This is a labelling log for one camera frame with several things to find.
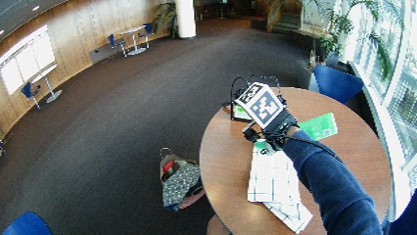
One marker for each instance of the white marker cube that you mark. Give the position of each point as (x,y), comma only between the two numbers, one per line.
(261,105)

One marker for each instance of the small white green object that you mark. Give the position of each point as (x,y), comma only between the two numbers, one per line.
(262,146)

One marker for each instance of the green flat card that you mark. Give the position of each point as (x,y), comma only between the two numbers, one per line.
(321,127)

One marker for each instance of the small black framed screen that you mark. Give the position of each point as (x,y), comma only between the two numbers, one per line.
(237,114)

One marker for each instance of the grey planter box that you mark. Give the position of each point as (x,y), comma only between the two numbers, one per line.
(306,76)

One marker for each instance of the white checked cloth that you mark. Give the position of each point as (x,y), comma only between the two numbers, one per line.
(270,179)

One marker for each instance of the blue chair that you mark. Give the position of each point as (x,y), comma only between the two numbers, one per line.
(115,41)
(28,91)
(148,30)
(336,83)
(27,225)

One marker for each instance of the tall green palm plant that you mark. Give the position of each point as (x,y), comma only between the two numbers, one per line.
(341,26)

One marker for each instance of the white round column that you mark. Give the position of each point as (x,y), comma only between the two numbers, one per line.
(185,18)

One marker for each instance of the person's body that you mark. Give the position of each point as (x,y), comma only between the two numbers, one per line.
(404,218)

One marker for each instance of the green potted plant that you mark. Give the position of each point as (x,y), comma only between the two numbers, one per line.
(166,16)

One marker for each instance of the white round cafe table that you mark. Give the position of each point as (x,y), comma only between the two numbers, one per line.
(133,38)
(47,83)

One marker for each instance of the grey wall radiator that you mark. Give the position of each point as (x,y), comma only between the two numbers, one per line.
(101,53)

